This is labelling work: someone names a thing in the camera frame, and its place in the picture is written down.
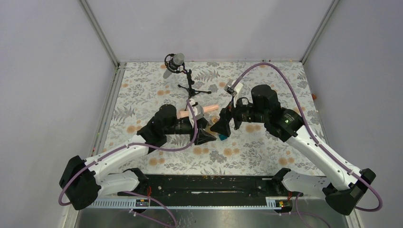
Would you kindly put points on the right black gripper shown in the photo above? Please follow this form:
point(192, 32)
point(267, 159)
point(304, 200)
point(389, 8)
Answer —
point(222, 126)

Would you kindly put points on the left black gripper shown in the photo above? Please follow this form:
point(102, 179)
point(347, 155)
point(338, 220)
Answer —
point(203, 136)

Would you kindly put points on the teal pill box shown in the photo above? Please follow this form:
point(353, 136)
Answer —
point(222, 137)

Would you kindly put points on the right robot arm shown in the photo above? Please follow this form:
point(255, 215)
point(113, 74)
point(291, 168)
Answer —
point(343, 185)

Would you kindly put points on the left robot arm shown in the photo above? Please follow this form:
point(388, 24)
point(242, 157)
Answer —
point(85, 180)

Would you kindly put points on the pink tube container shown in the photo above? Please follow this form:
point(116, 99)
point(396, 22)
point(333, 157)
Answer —
point(197, 110)

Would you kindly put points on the black microphone tripod stand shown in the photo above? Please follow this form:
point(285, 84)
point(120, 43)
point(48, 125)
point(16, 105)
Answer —
point(191, 91)

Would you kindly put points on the floral table mat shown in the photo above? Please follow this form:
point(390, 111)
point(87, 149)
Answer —
point(250, 150)

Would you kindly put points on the silver microphone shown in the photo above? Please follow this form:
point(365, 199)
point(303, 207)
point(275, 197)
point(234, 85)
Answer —
point(173, 62)

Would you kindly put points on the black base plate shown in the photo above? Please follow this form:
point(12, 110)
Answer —
point(211, 190)

